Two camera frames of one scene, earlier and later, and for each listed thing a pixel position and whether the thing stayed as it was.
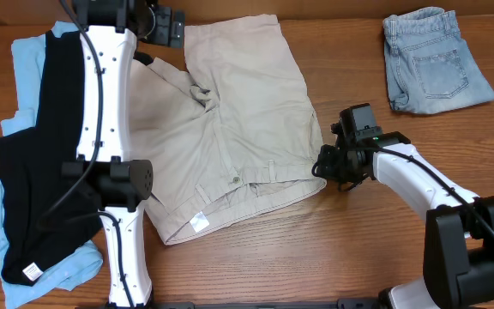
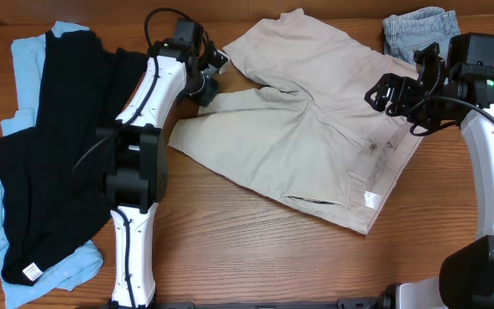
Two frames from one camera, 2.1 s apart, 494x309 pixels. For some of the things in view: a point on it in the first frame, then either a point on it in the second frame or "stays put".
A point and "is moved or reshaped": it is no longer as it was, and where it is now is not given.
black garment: x=42 y=214 stays put
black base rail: x=341 y=303 stays put
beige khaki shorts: x=231 y=136 is moved or reshaped
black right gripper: x=328 y=172 to x=404 y=88
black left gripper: x=171 y=27 to x=207 y=90
